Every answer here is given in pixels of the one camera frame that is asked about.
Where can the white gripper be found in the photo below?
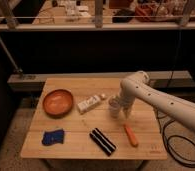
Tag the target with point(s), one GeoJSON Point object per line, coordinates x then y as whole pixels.
{"type": "Point", "coordinates": [126, 105]}

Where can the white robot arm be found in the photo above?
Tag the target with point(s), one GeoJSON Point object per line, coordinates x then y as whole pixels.
{"type": "Point", "coordinates": [136, 85]}

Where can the white tube with cap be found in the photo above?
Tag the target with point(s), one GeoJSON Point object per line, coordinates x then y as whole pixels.
{"type": "Point", "coordinates": [90, 103]}

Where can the orange carrot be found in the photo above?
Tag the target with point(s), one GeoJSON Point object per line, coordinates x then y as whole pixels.
{"type": "Point", "coordinates": [131, 136]}

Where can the black striped rectangular block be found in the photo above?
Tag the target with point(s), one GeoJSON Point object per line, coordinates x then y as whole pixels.
{"type": "Point", "coordinates": [102, 141]}

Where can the wooden table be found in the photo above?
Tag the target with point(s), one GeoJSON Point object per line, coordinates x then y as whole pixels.
{"type": "Point", "coordinates": [78, 144]}

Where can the orange round bowl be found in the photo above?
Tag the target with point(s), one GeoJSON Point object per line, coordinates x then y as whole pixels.
{"type": "Point", "coordinates": [58, 103]}

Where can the blue cloth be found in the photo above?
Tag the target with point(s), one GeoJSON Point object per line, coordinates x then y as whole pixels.
{"type": "Point", "coordinates": [53, 137]}

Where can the diagonal metal strut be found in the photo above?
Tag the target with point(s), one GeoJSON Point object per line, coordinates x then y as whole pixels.
{"type": "Point", "coordinates": [17, 69]}

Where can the grey metal rail beam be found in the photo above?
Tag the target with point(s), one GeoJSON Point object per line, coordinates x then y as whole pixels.
{"type": "Point", "coordinates": [158, 79]}

